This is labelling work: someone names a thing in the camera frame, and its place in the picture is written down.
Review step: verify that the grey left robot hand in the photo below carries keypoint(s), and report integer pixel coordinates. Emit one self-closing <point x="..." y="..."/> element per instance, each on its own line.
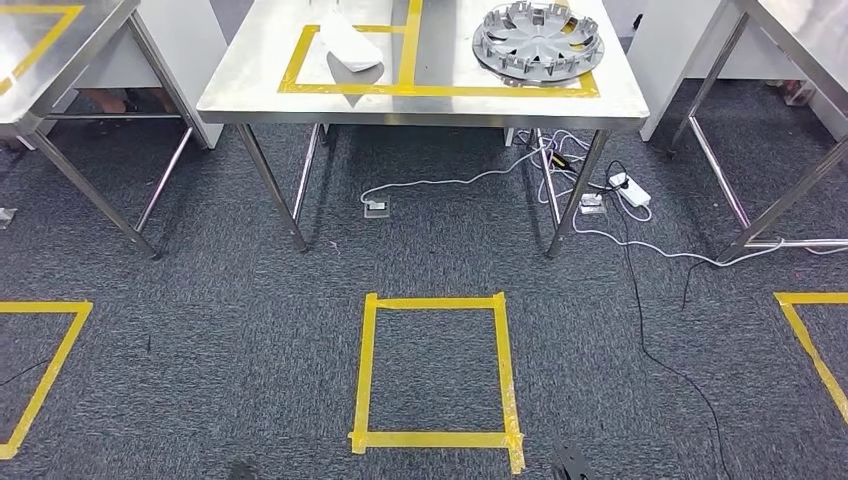
<point x="244" y="472"/>

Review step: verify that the white moulded part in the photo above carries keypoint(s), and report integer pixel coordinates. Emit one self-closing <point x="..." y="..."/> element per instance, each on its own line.
<point x="348" y="43"/>

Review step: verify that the steel workbench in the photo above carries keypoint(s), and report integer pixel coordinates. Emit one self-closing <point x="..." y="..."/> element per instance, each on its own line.
<point x="99" y="40"/>
<point x="252" y="79"/>
<point x="808" y="40"/>

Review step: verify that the yellow floor tape square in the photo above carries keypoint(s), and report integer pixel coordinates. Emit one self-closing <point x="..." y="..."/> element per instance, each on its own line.
<point x="53" y="371"/>
<point x="808" y="344"/>
<point x="437" y="439"/>

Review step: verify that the small purple scrap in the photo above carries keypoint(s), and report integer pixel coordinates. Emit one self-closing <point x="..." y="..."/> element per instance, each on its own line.
<point x="334" y="248"/>

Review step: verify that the silver floor socket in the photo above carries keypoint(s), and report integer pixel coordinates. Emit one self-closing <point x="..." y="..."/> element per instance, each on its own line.
<point x="593" y="204"/>
<point x="376" y="208"/>
<point x="6" y="218"/>

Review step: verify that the person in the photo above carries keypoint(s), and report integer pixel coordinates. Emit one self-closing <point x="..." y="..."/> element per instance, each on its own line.
<point x="109" y="102"/>

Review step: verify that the white desk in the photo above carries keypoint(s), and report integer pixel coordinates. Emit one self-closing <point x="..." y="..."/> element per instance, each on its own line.
<point x="185" y="53"/>
<point x="669" y="40"/>

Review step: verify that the yellow tape bench outline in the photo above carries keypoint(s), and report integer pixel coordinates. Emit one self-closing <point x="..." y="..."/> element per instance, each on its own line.
<point x="430" y="91"/>
<point x="40" y="10"/>

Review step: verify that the white power strip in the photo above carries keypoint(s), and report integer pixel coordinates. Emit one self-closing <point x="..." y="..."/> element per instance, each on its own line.
<point x="630" y="190"/>

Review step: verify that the silver wheel hubcap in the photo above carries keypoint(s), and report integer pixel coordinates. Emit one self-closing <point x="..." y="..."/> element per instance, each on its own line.
<point x="536" y="40"/>

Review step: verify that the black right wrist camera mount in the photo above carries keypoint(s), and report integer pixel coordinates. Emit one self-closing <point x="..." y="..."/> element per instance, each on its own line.
<point x="573" y="464"/>

